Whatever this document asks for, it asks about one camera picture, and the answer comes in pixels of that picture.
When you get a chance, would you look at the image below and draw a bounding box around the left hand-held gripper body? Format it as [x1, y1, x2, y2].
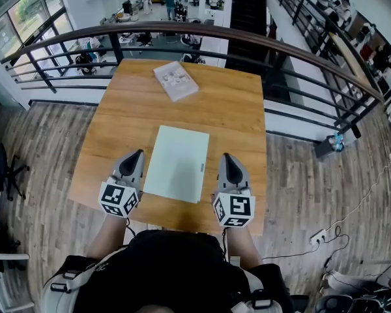
[97, 178, 145, 218]

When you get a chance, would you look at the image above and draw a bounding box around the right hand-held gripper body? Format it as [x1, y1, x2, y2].
[212, 187, 256, 229]

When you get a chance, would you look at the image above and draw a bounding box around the pale green box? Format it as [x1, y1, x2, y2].
[143, 125, 210, 204]

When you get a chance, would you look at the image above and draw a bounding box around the person's left forearm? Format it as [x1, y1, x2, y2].
[86, 215, 128, 261]

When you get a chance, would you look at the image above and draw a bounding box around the person's right forearm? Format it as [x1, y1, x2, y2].
[226, 226, 263, 271]

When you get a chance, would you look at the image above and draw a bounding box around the white power strip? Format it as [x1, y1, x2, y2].
[309, 229, 327, 245]

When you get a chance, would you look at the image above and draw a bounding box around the person's black shirt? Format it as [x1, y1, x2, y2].
[51, 229, 294, 313]

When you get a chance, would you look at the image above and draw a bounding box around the black box with bottles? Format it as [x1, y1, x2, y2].
[314, 134, 346, 158]

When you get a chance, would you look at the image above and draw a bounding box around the white printed book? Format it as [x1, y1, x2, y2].
[152, 61, 199, 103]

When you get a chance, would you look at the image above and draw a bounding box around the black office chair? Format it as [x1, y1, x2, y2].
[0, 142, 31, 202]

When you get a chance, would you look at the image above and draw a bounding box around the white floor box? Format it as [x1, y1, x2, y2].
[343, 124, 363, 140]

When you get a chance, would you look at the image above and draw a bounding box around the black railing with wooden handrail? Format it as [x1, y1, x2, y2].
[0, 20, 386, 140]

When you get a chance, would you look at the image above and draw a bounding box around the large glass window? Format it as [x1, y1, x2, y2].
[0, 0, 73, 62]

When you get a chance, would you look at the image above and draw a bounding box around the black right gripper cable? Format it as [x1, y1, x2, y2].
[219, 226, 229, 258]

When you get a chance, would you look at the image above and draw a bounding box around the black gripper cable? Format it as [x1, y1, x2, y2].
[125, 218, 138, 238]
[219, 226, 229, 258]

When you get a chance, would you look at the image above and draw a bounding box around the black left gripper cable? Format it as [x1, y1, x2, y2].
[125, 218, 138, 238]

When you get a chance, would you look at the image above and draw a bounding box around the black floor cable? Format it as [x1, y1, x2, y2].
[262, 225, 351, 261]

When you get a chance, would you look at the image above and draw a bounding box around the white floor cable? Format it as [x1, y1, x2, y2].
[325, 154, 391, 238]

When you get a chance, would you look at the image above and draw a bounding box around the grey strap harness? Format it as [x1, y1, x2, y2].
[40, 249, 274, 313]

